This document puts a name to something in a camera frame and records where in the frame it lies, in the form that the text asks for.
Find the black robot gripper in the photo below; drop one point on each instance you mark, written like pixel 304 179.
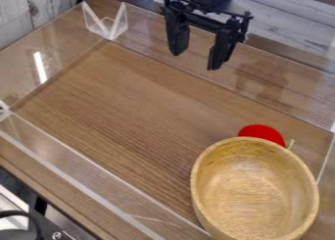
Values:
pixel 210 15

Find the red plush strawberry toy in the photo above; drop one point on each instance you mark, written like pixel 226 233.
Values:
pixel 266 132

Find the oval wooden bowl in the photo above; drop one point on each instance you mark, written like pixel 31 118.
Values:
pixel 252 191

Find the clear acrylic enclosure walls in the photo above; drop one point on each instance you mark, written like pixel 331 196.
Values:
pixel 107 117

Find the black metal table bracket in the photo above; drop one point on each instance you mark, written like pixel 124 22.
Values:
pixel 51 231

